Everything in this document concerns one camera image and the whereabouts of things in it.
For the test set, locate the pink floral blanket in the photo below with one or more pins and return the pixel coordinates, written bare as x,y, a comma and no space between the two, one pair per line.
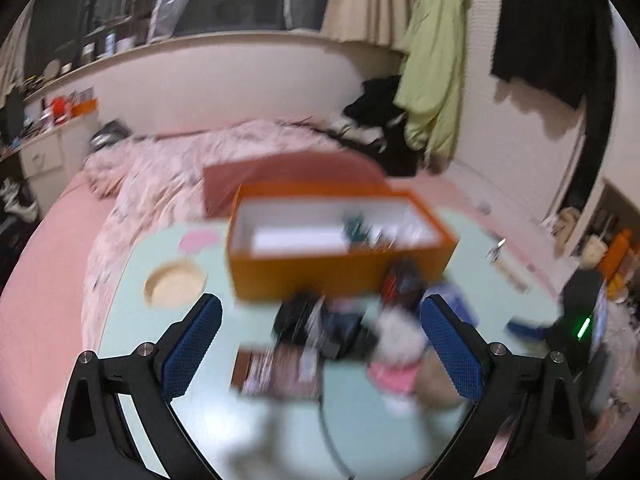
159,182

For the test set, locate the green hanging jacket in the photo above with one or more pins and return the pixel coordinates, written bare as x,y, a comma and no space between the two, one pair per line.
431,80

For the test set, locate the black lace garment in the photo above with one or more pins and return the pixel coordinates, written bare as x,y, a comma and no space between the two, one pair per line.
335,328

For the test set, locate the black red pouch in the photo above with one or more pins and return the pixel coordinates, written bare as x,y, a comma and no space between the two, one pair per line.
403,287

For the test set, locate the metal clip on table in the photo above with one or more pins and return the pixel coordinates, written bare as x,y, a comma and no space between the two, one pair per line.
494,253

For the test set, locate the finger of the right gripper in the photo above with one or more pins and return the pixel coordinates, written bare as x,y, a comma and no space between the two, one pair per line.
526,331

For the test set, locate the dark red pillow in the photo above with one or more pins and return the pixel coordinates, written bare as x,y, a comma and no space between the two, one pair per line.
221,181

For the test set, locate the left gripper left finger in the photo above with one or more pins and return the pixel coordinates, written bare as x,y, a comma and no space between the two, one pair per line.
94,440

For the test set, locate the brown printed box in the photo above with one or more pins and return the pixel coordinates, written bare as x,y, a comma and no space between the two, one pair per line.
283,372

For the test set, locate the beige curtain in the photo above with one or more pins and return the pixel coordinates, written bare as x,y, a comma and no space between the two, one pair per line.
382,23

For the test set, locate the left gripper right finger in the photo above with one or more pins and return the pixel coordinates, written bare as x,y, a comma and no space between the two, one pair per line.
524,421

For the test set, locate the beige furry plush toy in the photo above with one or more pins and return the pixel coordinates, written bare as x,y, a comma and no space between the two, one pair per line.
403,363

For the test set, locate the black hanging garment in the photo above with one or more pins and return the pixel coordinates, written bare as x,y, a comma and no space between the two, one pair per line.
563,47

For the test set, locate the black clothes pile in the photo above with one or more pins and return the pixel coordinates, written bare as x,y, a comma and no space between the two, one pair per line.
374,126

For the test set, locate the orange cardboard box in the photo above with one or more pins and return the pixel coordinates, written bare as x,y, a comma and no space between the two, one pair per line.
338,239

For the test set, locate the white bedside drawer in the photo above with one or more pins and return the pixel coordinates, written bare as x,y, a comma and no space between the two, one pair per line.
50,161

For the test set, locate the grey bag on bed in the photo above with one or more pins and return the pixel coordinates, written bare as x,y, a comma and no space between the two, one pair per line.
110,134

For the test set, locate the small orange box on shelf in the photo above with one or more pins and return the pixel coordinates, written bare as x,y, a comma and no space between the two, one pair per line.
83,108

